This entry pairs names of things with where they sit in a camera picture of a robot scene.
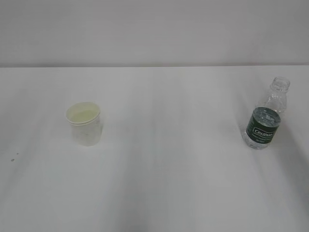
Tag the white paper cup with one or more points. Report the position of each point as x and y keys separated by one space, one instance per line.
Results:
x=84 y=119

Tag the clear green-label water bottle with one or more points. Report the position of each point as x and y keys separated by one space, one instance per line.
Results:
x=266 y=116

